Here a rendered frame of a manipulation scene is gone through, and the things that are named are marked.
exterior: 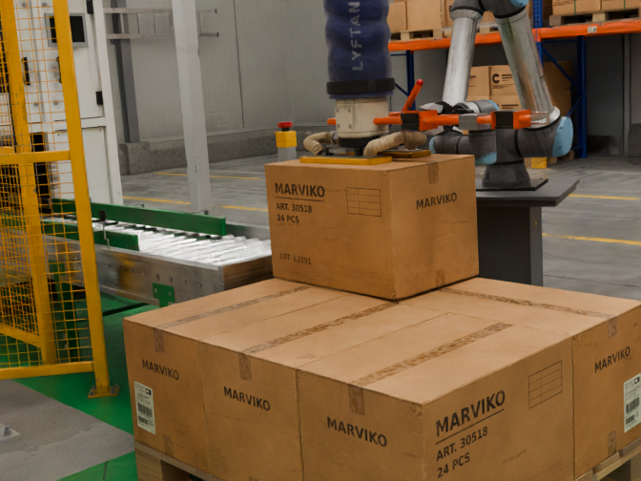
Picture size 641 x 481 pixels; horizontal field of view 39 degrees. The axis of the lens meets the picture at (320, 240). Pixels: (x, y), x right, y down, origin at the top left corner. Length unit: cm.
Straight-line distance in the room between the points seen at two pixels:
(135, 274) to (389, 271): 123
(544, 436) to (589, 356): 27
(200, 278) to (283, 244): 34
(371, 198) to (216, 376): 72
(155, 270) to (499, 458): 172
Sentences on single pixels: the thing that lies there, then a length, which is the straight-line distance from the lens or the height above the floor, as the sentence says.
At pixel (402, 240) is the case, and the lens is 272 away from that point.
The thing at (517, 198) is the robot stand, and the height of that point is 74.
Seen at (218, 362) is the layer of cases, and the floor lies 50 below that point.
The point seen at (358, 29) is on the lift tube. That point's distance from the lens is 291.
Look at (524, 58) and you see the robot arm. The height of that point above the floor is 125.
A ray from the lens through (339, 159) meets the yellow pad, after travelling 290.
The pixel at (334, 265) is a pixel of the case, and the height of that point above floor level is 63.
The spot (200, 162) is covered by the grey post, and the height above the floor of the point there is 67.
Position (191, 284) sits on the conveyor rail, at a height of 52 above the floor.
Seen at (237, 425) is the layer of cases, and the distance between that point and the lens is 245.
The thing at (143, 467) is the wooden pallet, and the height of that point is 7.
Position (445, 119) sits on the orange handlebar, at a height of 108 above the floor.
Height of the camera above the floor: 124
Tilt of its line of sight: 10 degrees down
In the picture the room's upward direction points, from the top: 4 degrees counter-clockwise
